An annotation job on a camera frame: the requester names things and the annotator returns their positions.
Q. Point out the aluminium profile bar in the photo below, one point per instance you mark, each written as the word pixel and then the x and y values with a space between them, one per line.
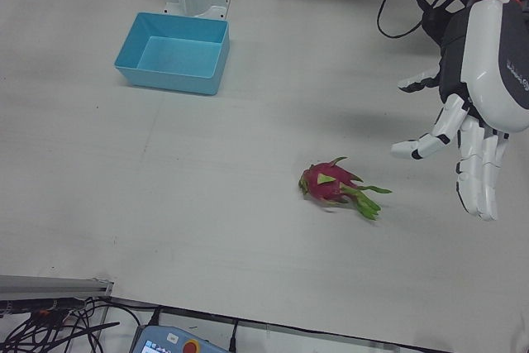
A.
pixel 49 284

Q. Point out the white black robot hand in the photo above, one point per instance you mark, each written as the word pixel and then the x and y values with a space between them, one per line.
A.
pixel 487 63

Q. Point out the pink green dragon fruit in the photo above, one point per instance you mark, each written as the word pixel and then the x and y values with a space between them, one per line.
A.
pixel 326 187

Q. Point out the light blue plastic bin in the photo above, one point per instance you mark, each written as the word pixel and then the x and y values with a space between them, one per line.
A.
pixel 182 55

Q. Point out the blue grey teach pendant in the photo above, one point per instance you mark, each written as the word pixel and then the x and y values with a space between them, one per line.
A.
pixel 173 340

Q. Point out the black power strip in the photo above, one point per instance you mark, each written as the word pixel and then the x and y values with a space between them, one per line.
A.
pixel 25 306

